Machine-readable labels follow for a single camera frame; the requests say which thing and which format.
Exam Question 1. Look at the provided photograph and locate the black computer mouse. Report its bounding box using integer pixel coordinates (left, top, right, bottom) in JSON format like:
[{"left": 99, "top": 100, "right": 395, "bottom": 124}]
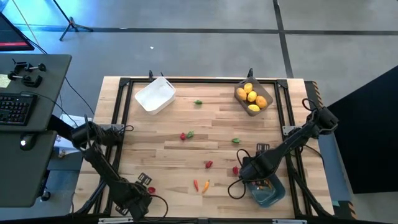
[{"left": 19, "top": 133, "right": 37, "bottom": 152}]

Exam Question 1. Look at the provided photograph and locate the black computer monitor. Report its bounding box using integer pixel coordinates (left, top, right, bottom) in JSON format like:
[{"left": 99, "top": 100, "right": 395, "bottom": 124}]
[{"left": 0, "top": 11, "right": 35, "bottom": 52}]

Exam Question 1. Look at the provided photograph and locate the pale paper note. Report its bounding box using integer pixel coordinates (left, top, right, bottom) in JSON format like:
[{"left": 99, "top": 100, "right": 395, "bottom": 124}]
[{"left": 0, "top": 73, "right": 12, "bottom": 89}]

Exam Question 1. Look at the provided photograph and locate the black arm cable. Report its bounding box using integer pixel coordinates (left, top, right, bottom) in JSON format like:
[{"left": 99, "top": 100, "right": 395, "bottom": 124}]
[
  {"left": 228, "top": 148, "right": 253, "bottom": 200},
  {"left": 148, "top": 193, "right": 170, "bottom": 221}
]

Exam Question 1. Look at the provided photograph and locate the black screw clamp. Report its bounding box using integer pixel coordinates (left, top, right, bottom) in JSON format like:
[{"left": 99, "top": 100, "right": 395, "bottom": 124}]
[
  {"left": 7, "top": 72, "right": 44, "bottom": 88},
  {"left": 11, "top": 58, "right": 47, "bottom": 74}
]

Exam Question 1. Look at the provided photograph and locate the large black floor panel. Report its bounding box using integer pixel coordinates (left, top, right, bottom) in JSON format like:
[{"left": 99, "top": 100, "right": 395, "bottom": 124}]
[{"left": 326, "top": 64, "right": 398, "bottom": 194}]

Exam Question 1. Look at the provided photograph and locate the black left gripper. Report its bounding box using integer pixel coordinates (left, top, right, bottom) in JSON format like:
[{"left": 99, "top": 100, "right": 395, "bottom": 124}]
[{"left": 114, "top": 173, "right": 153, "bottom": 222}]

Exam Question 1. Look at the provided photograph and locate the black tripod stand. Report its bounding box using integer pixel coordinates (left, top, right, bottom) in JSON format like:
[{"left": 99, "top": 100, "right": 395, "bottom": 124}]
[{"left": 51, "top": 0, "right": 94, "bottom": 42}]

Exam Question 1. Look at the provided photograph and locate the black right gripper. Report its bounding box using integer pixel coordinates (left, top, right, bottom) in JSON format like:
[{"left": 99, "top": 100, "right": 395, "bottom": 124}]
[{"left": 241, "top": 143, "right": 274, "bottom": 184}]

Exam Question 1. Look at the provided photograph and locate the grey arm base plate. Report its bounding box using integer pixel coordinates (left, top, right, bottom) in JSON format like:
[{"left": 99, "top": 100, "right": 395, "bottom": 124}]
[
  {"left": 282, "top": 125, "right": 299, "bottom": 136},
  {"left": 98, "top": 123, "right": 126, "bottom": 131}
]

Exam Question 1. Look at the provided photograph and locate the black keyboard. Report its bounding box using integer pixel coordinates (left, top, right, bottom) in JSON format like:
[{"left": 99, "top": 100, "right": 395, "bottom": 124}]
[{"left": 0, "top": 92, "right": 38, "bottom": 126}]

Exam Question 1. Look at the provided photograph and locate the silver metal bracket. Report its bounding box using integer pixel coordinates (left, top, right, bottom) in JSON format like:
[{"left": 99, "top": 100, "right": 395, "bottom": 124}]
[
  {"left": 98, "top": 217, "right": 135, "bottom": 224},
  {"left": 272, "top": 218, "right": 308, "bottom": 224}
]

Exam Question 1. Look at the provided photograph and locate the black aluminium table frame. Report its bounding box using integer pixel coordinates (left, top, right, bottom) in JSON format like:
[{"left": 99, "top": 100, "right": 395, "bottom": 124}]
[{"left": 71, "top": 77, "right": 333, "bottom": 218}]

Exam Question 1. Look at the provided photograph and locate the teal plastic basket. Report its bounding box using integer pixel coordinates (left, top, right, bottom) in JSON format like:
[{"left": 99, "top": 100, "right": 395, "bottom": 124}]
[{"left": 245, "top": 172, "right": 286, "bottom": 208}]

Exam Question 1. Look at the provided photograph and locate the dark grey side desk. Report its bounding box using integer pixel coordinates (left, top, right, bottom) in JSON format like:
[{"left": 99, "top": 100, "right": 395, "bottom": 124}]
[{"left": 0, "top": 130, "right": 58, "bottom": 208}]

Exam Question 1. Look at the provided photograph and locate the thin yellow cord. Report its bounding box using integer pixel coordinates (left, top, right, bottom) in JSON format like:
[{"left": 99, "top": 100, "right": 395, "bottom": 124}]
[{"left": 11, "top": 0, "right": 40, "bottom": 47}]

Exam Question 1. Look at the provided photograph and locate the black orange striped bracket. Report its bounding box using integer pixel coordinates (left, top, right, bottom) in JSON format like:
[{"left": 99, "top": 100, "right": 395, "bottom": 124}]
[
  {"left": 304, "top": 80, "right": 326, "bottom": 112},
  {"left": 334, "top": 200, "right": 358, "bottom": 220}
]

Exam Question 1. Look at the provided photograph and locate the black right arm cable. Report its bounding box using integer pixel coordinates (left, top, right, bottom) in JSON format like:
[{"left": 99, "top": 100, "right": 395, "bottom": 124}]
[{"left": 228, "top": 148, "right": 253, "bottom": 200}]

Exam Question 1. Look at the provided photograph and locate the black desk cable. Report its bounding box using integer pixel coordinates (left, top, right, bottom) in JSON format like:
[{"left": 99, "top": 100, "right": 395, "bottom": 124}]
[{"left": 63, "top": 76, "right": 96, "bottom": 116}]

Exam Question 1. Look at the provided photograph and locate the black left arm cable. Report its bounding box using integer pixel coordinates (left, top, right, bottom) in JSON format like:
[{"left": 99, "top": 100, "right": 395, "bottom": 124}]
[{"left": 148, "top": 193, "right": 170, "bottom": 221}]

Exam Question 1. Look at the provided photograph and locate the clear grey plastic basket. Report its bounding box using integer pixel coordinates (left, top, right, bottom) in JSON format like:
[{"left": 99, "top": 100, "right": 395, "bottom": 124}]
[{"left": 233, "top": 77, "right": 274, "bottom": 118}]

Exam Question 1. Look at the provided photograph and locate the white plastic basket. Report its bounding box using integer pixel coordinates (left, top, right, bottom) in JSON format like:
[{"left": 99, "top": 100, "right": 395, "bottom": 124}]
[{"left": 134, "top": 76, "right": 177, "bottom": 116}]

